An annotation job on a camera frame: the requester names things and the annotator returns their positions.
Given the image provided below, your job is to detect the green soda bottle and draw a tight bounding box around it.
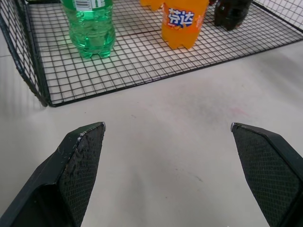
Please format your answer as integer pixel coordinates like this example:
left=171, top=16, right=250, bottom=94
left=60, top=0, right=116, bottom=59

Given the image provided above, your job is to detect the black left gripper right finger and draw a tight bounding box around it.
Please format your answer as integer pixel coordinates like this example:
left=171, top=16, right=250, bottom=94
left=230, top=122, right=303, bottom=227

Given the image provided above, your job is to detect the orange Fanta soda bottle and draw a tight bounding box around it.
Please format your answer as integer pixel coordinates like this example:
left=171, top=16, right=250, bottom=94
left=160, top=0, right=210, bottom=50

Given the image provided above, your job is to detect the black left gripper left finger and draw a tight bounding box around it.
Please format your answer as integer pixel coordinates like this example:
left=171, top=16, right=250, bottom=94
left=0, top=122, right=107, bottom=227

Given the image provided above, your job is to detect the dark cola soda bottle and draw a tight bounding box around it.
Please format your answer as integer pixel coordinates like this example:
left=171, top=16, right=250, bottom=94
left=214, top=0, right=253, bottom=31

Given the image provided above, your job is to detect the black wire basket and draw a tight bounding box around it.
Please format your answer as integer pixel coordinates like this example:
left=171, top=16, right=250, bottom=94
left=0, top=0, right=303, bottom=107

